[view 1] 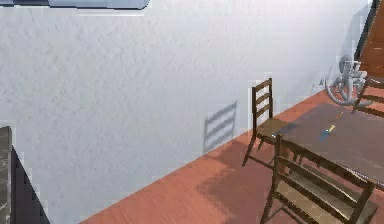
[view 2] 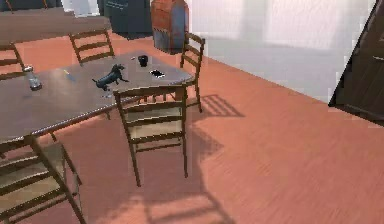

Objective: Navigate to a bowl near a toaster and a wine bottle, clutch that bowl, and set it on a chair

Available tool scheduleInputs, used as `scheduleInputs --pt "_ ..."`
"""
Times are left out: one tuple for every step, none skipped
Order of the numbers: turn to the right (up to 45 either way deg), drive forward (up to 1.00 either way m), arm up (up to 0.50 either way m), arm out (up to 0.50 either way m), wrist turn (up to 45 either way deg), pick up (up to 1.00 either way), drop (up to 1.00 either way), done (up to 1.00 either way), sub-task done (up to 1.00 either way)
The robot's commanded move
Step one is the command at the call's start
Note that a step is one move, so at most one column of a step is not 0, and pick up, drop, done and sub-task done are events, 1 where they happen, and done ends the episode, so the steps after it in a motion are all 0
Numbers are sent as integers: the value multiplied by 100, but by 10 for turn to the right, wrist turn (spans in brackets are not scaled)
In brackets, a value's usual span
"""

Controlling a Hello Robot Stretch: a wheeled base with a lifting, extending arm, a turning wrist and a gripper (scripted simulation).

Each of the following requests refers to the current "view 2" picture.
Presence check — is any brown wooden slatted chair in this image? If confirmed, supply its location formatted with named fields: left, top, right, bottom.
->
left=0, top=134, right=88, bottom=224
left=0, top=42, right=26, bottom=81
left=179, top=31, right=207, bottom=114
left=68, top=28, right=116, bottom=65
left=113, top=83, right=189, bottom=188

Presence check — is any black dog figurine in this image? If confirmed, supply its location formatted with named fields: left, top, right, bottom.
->
left=91, top=63, right=130, bottom=92

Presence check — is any dark blue cabinet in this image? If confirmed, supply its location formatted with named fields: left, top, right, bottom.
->
left=97, top=0, right=154, bottom=34

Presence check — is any brown wooden dining table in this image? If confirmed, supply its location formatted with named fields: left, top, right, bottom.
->
left=0, top=50, right=195, bottom=188

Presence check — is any blue and yellow pen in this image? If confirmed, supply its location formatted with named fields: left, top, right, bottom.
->
left=63, top=69, right=77, bottom=82

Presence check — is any brown worktop counter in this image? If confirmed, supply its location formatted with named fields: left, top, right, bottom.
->
left=0, top=7, right=112, bottom=44

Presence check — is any dark brown wooden door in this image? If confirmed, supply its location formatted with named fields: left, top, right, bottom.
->
left=328, top=0, right=384, bottom=122

